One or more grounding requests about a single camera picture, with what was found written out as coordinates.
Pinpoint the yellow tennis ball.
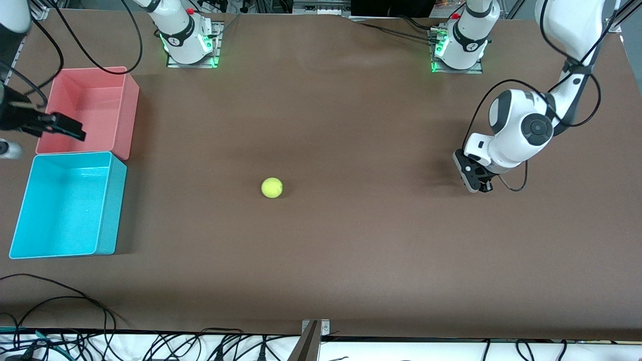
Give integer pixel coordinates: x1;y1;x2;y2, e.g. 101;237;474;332
261;177;284;199

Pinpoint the pink plastic bin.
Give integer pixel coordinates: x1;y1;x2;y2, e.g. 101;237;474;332
35;66;140;161

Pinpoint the blue plastic bin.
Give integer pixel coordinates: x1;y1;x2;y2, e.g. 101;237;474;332
9;151;128;260

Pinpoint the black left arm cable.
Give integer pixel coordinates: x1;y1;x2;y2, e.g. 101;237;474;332
466;0;602;193

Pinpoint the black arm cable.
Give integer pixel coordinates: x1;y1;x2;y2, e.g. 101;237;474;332
466;0;602;193
0;18;64;108
48;0;143;75

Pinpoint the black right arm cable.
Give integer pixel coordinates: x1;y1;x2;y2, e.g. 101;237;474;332
0;18;64;108
48;0;143;75

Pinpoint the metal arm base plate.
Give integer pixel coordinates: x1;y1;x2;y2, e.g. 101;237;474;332
167;21;224;68
430;25;485;74

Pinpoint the aluminium frame profile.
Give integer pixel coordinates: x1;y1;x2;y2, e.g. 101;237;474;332
604;0;642;33
20;0;53;31

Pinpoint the black base power cable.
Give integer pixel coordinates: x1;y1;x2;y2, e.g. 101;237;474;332
351;15;438;43

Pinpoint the long looping black cable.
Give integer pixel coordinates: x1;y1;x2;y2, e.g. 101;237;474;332
0;273;118;334

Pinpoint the teal cable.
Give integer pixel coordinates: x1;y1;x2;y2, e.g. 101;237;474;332
0;326;68;354

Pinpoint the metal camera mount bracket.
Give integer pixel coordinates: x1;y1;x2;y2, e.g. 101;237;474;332
288;319;331;361

